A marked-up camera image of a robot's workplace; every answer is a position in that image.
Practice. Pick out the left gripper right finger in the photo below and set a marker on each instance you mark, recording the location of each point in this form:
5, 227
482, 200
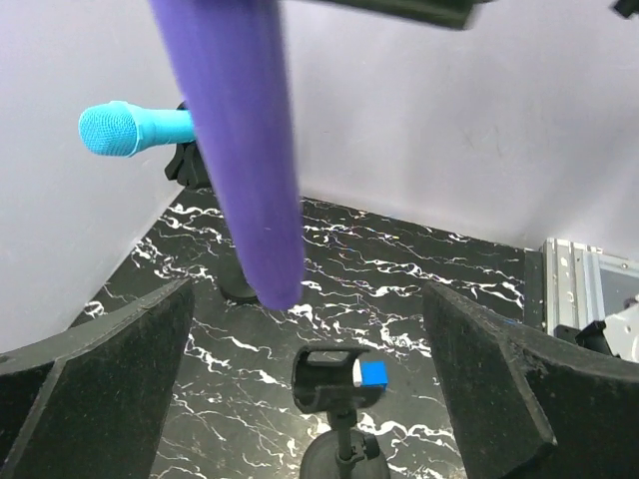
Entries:
523, 404

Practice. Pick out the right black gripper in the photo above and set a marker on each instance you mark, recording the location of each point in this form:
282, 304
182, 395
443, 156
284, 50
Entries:
447, 14

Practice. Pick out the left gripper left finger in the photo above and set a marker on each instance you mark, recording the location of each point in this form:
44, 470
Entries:
91, 402

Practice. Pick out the round base mic stand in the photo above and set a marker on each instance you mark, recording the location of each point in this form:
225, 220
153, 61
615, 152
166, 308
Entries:
322, 383

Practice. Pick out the purple microphone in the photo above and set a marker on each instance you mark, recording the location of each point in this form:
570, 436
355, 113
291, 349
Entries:
228, 58

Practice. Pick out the right round base stand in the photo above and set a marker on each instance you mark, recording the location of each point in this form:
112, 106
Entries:
188, 169

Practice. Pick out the cyan microphone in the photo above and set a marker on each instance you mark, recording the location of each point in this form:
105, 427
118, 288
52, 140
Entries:
121, 129

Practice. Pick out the blue white small box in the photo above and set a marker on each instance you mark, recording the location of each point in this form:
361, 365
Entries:
369, 374

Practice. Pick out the aluminium frame rail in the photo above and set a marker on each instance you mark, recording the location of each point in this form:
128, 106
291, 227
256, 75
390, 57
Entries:
570, 284

